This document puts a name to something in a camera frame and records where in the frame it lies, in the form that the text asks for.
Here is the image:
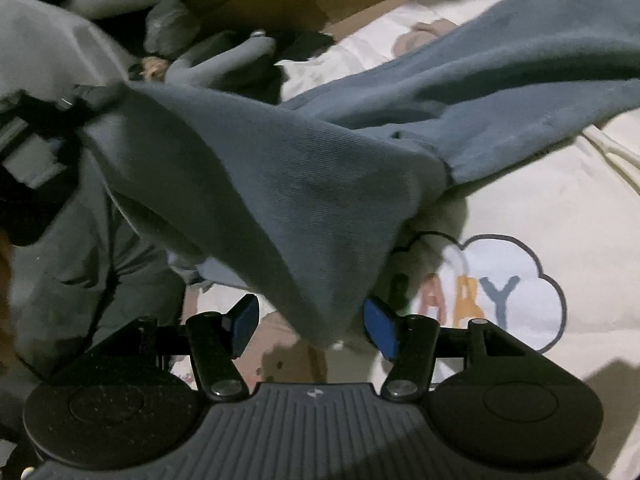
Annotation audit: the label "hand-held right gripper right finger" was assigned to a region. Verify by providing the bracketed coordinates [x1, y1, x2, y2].
[364, 296, 546, 402]

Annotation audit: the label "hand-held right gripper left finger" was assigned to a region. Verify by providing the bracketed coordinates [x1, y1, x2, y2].
[87, 294, 260, 401]

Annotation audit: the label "blue jeans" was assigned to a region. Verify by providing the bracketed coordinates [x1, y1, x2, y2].
[75, 0, 640, 351]

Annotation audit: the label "small brown doll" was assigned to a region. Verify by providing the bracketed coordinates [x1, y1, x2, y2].
[137, 57, 171, 81]

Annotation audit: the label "bear printed blanket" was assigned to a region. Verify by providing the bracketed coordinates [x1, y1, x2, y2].
[170, 0, 640, 480]

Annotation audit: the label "black cloth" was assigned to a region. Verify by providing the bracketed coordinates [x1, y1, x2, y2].
[270, 30, 336, 63]

